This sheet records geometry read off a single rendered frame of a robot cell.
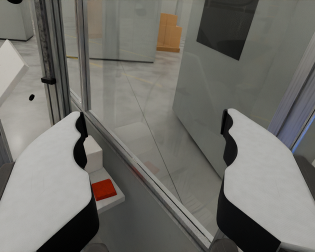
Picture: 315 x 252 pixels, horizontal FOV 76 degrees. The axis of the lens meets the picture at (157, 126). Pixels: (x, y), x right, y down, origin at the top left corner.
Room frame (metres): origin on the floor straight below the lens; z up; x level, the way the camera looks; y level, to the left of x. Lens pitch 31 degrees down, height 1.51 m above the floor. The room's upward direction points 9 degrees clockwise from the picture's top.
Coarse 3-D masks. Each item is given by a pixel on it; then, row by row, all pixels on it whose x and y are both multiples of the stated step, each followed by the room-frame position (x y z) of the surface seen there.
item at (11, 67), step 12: (0, 48) 0.58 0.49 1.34; (12, 48) 0.52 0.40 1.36; (0, 60) 0.52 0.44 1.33; (12, 60) 0.47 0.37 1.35; (0, 72) 0.46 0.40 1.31; (12, 72) 0.42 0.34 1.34; (24, 72) 0.41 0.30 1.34; (0, 84) 0.42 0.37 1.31; (12, 84) 0.40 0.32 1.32; (0, 96) 0.38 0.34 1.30
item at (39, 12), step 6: (36, 0) 0.78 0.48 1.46; (36, 6) 0.78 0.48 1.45; (36, 12) 0.78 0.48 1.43; (42, 12) 0.79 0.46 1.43; (42, 18) 0.78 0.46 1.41; (42, 24) 0.78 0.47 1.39; (42, 30) 0.78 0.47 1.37; (42, 36) 0.78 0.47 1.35; (42, 42) 0.78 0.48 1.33; (42, 48) 0.78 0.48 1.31; (48, 54) 0.79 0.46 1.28; (48, 60) 0.78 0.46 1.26; (48, 66) 0.78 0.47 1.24; (48, 72) 0.78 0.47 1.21; (42, 78) 0.77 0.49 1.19; (48, 78) 0.77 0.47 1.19; (54, 78) 0.78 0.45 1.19
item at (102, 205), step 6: (102, 168) 0.65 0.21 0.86; (90, 174) 0.60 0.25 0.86; (96, 174) 0.61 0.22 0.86; (102, 174) 0.62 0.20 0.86; (108, 174) 0.62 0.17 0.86; (90, 180) 0.57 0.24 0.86; (96, 180) 0.58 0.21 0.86; (114, 186) 0.56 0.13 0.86; (120, 192) 0.54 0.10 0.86; (108, 198) 0.50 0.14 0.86; (114, 198) 0.50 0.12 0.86; (120, 198) 0.51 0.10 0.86; (96, 204) 0.47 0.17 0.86; (102, 204) 0.47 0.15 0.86; (108, 204) 0.48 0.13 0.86; (114, 204) 0.49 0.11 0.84; (102, 210) 0.46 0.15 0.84
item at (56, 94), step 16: (32, 0) 0.80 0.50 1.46; (48, 0) 0.78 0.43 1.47; (48, 16) 0.78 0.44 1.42; (48, 32) 0.79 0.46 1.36; (48, 48) 0.79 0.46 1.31; (64, 48) 0.84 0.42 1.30; (64, 64) 0.83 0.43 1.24; (64, 80) 0.82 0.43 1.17; (48, 96) 0.80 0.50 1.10; (64, 96) 0.81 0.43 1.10; (48, 112) 0.80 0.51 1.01; (64, 112) 0.80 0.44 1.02
